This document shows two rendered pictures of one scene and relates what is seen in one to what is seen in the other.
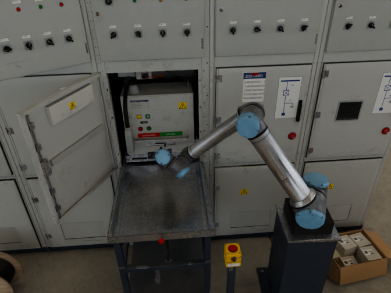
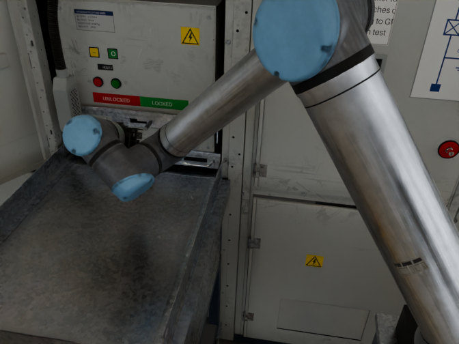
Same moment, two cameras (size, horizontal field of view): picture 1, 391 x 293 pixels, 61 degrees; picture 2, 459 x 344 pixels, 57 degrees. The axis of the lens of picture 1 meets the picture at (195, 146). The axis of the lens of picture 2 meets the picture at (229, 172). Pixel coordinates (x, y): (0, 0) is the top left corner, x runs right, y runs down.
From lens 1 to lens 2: 1.11 m
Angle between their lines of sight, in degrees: 9
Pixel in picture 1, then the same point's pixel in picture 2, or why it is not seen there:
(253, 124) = (311, 17)
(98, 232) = not seen: hidden behind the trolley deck
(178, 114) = (179, 59)
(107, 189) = not seen: hidden behind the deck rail
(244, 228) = (307, 335)
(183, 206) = (134, 273)
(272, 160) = (370, 183)
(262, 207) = (350, 302)
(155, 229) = (31, 320)
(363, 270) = not seen: outside the picture
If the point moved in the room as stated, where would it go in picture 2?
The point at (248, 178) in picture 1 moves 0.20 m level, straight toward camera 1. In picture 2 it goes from (327, 234) to (313, 272)
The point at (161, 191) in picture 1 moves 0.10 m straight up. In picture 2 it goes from (105, 226) to (100, 197)
